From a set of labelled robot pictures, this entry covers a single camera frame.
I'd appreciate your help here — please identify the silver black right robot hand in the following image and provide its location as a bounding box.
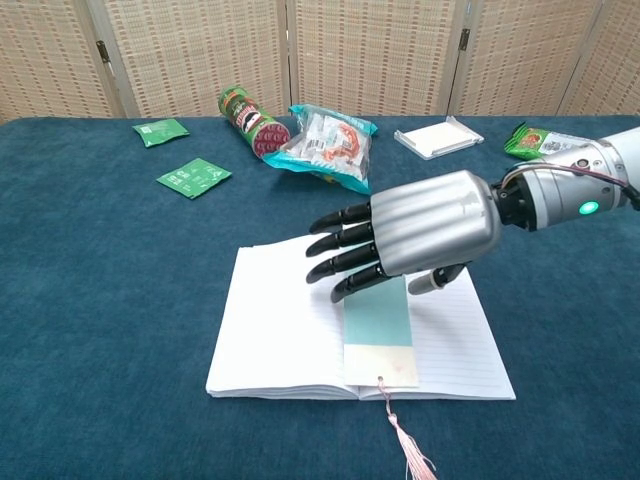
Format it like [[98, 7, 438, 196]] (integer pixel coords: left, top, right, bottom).
[[304, 169, 504, 305]]

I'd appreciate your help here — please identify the teal cream bookmark pink tassel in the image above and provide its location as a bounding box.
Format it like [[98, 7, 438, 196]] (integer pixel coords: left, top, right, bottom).
[[342, 274, 439, 480]]

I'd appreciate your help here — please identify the white lined notebook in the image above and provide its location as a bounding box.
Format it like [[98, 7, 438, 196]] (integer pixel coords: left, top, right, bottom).
[[205, 233, 517, 402]]

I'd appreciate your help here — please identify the white plastic tray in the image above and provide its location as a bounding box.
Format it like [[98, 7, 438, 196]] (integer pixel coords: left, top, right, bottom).
[[393, 115, 485, 161]]

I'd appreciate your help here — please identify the green long snack packet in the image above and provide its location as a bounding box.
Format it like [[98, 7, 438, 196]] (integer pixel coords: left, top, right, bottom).
[[503, 122, 599, 162]]

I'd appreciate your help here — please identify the teal clear snack bag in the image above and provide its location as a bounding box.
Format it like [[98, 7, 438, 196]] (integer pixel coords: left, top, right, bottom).
[[262, 103, 380, 196]]

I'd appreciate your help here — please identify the green Pringles can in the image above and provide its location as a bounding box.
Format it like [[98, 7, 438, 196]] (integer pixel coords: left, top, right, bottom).
[[217, 85, 292, 161]]

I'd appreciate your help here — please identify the green tea sachet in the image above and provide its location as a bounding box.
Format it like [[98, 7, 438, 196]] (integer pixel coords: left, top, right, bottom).
[[132, 118, 191, 149], [155, 157, 233, 201]]

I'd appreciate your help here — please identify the woven bamboo folding screen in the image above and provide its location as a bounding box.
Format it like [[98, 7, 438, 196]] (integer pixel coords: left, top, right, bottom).
[[0, 0, 640, 126]]

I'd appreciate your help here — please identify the dark blue table cloth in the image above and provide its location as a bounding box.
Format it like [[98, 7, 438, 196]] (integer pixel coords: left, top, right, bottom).
[[0, 115, 640, 480]]

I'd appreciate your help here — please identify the right arm wrist cable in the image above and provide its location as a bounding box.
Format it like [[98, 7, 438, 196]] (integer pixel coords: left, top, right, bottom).
[[503, 160, 640, 197]]

